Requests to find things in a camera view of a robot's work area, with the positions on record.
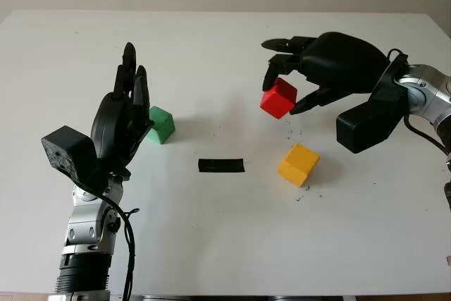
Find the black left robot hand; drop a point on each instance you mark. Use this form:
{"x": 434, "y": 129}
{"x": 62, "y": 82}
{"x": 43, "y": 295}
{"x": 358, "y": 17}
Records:
{"x": 112, "y": 128}

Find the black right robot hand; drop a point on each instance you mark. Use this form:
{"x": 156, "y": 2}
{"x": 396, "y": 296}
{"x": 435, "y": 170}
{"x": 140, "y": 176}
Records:
{"x": 341, "y": 65}

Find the green block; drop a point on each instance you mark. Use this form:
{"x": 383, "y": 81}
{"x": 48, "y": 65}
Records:
{"x": 160, "y": 124}

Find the red block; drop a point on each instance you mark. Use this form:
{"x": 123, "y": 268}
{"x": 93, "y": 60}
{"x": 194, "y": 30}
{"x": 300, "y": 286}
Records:
{"x": 278, "y": 100}

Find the yellow block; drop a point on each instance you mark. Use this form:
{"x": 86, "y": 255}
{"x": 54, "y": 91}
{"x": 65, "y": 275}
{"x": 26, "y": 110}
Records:
{"x": 297, "y": 165}

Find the black tape strip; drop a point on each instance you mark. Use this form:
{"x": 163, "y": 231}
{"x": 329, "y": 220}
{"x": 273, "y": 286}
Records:
{"x": 221, "y": 165}

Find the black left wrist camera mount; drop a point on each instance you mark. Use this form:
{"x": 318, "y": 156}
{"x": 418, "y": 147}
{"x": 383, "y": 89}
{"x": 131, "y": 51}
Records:
{"x": 67, "y": 153}

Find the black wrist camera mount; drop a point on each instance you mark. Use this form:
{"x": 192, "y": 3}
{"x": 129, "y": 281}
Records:
{"x": 67, "y": 153}
{"x": 370, "y": 124}

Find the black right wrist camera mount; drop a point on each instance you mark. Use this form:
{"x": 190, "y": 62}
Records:
{"x": 370, "y": 124}

